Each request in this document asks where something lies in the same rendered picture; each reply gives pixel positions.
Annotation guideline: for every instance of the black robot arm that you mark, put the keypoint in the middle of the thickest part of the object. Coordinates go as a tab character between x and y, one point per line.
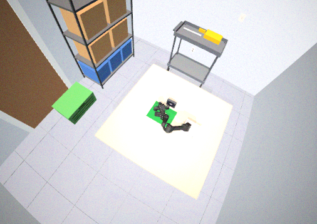
169	128

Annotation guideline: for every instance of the green circuit board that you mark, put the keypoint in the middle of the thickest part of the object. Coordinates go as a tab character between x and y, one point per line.
169	112

